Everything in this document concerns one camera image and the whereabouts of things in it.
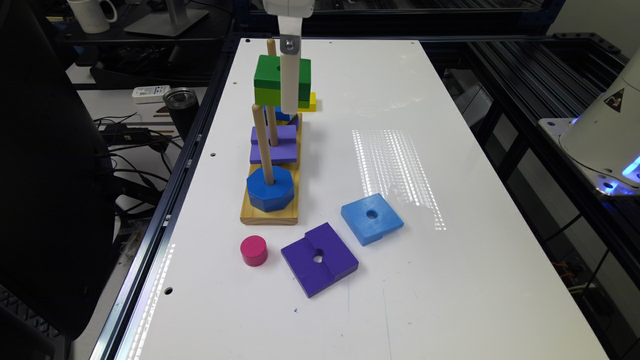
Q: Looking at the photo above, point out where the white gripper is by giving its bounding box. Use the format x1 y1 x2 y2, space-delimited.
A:
263 0 315 115

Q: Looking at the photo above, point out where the green wooden block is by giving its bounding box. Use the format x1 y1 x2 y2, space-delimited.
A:
254 55 312 109

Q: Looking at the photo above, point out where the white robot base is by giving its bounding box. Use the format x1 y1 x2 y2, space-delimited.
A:
538 54 639 197

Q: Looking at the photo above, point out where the yellow wooden block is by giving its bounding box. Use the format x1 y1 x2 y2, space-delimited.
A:
298 92 317 112

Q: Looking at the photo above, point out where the blue block on far peg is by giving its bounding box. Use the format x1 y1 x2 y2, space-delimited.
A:
274 106 293 122

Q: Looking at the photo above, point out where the purple block on peg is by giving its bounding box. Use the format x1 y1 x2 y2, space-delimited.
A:
249 125 298 164

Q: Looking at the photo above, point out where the blue octagon block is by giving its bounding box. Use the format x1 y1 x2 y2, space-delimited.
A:
247 166 295 212

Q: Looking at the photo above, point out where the light blue square block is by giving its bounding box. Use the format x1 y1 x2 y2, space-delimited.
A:
341 193 404 246

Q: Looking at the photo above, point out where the pink cylinder block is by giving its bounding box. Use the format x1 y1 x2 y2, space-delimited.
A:
240 235 268 267

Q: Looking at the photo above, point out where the purple square block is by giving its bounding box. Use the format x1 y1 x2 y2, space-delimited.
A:
281 223 359 298

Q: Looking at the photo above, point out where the far wooden peg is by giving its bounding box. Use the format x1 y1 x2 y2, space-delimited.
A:
267 38 277 56

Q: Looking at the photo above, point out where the wooden peg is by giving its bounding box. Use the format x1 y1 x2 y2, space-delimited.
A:
252 104 275 186
265 106 279 147
267 38 277 56

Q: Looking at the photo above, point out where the middle wooden peg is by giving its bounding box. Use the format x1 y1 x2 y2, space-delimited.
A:
265 106 279 147

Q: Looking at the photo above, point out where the near wooden peg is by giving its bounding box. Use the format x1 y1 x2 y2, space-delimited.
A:
252 104 275 186

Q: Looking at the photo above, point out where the monitor stand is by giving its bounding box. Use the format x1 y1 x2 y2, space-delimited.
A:
124 0 209 37

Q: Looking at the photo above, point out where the black tumbler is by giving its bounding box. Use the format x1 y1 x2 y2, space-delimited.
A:
163 87 199 140

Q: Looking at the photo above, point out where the white remote control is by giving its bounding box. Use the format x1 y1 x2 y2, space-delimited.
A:
132 85 171 104

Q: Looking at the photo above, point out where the wooden peg base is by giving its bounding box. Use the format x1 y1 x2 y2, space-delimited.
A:
240 113 302 225

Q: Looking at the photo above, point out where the white mug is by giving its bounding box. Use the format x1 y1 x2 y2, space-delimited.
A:
67 0 118 34

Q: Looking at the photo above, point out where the black chair back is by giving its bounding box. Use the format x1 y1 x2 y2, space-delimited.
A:
1 1 115 340

